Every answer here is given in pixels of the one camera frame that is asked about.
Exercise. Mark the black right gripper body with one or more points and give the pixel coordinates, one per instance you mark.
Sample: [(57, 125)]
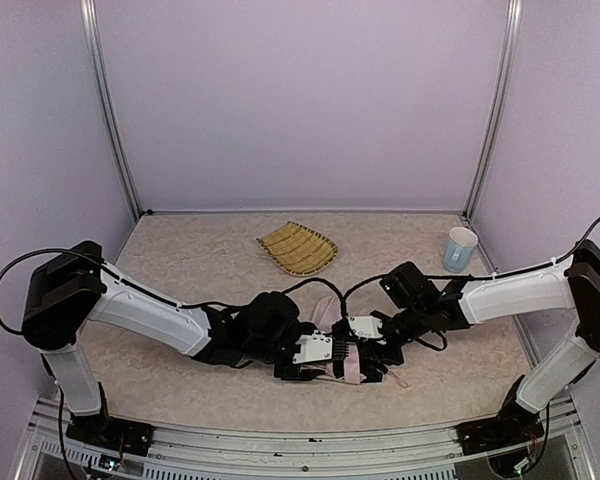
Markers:
[(375, 351)]

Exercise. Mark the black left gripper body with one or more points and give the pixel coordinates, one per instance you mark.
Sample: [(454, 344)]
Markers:
[(338, 361)]

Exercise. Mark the pink folding umbrella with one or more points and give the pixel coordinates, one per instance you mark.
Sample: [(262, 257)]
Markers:
[(354, 369)]

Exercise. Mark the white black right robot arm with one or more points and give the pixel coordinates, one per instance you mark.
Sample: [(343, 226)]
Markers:
[(569, 283)]

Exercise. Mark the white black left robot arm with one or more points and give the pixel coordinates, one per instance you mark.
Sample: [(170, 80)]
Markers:
[(78, 286)]

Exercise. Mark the woven bamboo tray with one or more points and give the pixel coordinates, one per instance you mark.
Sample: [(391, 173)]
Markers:
[(299, 250)]

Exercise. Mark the light blue mug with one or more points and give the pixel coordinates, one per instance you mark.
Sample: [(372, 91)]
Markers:
[(461, 244)]

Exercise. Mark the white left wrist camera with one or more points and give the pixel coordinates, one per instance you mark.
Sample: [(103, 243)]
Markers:
[(317, 347)]

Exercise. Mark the aluminium front rail frame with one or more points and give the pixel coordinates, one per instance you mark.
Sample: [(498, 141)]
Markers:
[(180, 452)]

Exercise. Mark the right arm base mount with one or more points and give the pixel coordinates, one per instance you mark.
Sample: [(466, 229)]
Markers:
[(510, 426)]

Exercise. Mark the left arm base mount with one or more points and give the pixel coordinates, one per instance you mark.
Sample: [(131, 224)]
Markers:
[(111, 433)]

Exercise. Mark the right aluminium corner post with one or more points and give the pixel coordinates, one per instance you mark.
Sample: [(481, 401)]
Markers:
[(505, 65)]

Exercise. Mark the aluminium corner post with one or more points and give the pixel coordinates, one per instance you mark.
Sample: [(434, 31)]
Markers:
[(91, 29), (505, 65)]

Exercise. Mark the left aluminium corner post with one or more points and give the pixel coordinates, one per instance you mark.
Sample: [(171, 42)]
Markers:
[(91, 29)]

